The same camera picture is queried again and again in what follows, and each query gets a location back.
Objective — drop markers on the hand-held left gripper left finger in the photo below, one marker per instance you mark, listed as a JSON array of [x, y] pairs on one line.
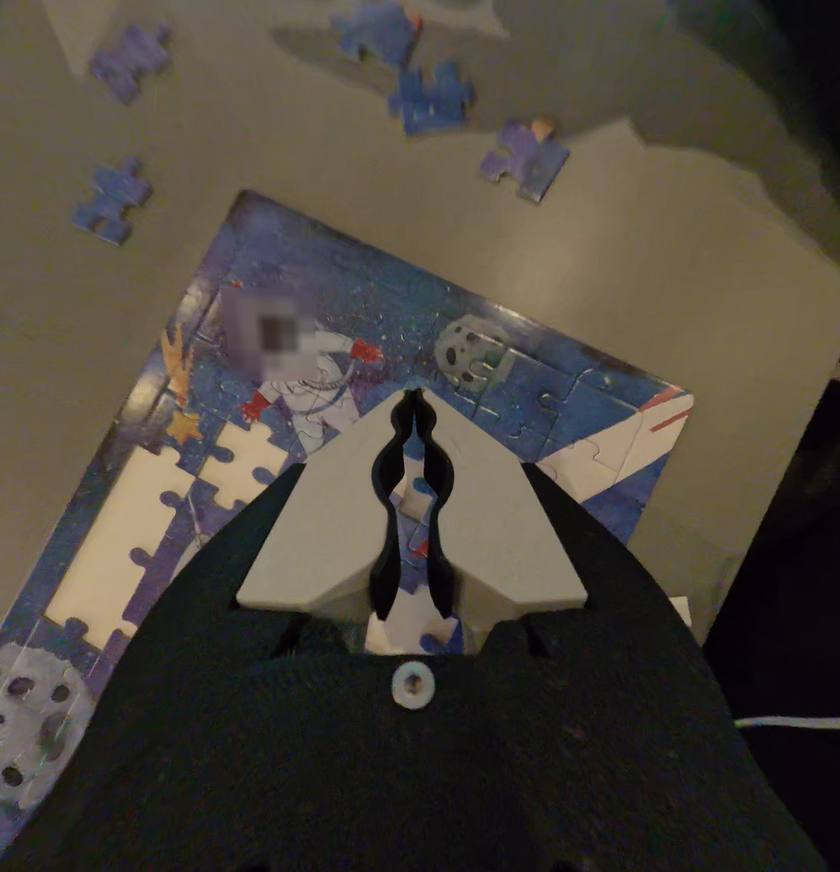
[[311, 538]]

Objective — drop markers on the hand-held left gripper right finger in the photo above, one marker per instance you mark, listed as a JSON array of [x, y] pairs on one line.
[[515, 538]]

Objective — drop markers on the space jigsaw puzzle board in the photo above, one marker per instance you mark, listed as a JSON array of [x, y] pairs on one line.
[[392, 327]]

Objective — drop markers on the blue jigsaw puzzle piece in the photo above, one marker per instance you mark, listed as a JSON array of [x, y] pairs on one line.
[[430, 99], [130, 61], [525, 160], [379, 31], [113, 201]]

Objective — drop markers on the person's dark clothing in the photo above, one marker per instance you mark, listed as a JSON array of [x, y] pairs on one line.
[[788, 545]]

